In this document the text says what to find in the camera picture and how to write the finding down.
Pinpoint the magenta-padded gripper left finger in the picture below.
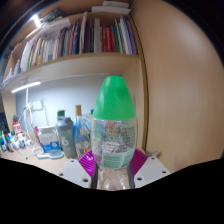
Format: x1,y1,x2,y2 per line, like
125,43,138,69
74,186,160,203
57,149,99,190

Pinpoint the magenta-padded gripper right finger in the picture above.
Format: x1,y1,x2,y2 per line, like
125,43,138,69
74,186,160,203
126,148,172,189

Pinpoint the clear bottle with green cap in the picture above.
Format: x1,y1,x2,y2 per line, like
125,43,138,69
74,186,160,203
90,75,138,191

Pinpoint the light blue hairbrush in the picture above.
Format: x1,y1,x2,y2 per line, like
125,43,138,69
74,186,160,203
36,150,65,160

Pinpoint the grey shaker bottle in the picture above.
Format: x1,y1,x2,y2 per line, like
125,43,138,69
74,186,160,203
55,109,78,160

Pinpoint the yellow-capped clear bottle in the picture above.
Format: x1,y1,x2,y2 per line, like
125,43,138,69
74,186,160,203
74,104,91,158

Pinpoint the blue and white box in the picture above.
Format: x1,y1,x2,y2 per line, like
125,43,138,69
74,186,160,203
35,125,62,154

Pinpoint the red and white canister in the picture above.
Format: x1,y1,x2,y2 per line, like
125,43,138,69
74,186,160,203
12,114,23,136

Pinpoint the white LED light bar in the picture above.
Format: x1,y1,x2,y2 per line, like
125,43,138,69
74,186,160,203
10,80,42,94

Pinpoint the wooden shelf unit with books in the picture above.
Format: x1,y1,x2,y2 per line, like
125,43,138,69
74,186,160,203
0,0,149,151

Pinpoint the ceiling strip light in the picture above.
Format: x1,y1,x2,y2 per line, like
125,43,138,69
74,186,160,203
31,13,43,29

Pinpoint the white wall power strip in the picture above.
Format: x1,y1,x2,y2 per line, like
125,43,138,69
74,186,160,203
29,99,44,111

